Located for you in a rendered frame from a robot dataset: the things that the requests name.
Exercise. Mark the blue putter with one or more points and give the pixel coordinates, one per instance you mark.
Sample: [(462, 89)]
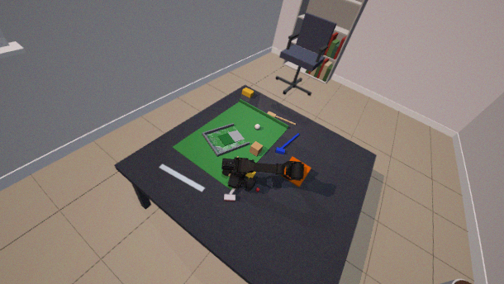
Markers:
[(282, 150)]

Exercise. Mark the green flat mat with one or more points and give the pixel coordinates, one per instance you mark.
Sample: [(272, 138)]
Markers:
[(199, 152)]

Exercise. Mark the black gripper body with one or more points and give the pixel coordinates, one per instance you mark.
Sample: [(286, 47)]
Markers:
[(249, 184)]

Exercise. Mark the white flat bar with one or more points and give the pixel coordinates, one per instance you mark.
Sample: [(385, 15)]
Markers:
[(182, 178)]

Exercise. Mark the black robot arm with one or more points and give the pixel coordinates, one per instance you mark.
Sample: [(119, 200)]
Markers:
[(242, 166)]

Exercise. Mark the yellow block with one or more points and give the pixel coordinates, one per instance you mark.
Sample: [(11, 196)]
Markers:
[(250, 175), (247, 92)]

